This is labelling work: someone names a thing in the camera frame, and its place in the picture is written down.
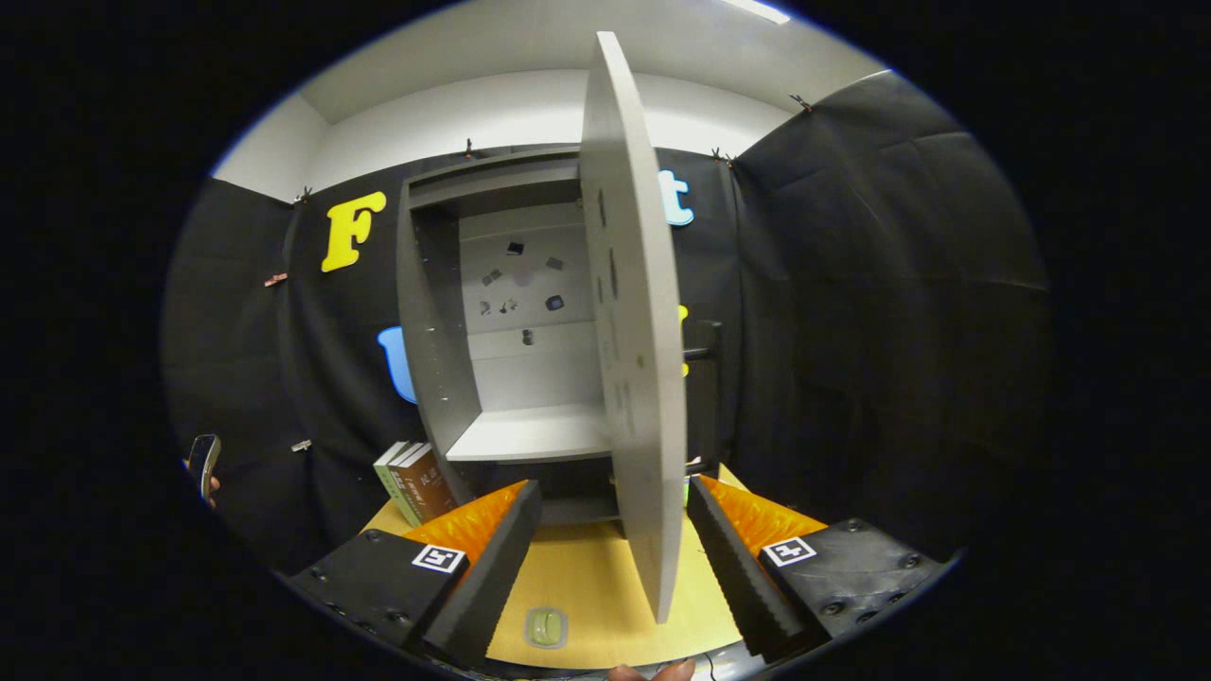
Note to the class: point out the black backdrop cloth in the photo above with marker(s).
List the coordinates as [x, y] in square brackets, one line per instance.
[899, 284]

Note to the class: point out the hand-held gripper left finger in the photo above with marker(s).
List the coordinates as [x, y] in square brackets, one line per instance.
[497, 577]

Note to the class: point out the ceiling light panel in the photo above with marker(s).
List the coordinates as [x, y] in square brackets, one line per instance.
[757, 9]

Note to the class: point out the brown book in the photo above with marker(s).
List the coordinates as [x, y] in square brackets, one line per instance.
[433, 487]

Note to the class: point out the clear green container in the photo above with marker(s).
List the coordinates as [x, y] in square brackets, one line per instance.
[546, 627]

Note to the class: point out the dark smartphone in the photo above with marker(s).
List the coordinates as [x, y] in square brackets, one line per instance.
[202, 459]

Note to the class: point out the grey cabinet body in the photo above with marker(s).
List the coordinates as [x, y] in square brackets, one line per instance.
[530, 435]

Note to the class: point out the row of black clamps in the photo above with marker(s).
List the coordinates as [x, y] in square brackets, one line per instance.
[468, 149]

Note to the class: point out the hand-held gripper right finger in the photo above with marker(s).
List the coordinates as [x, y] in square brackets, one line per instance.
[733, 577]

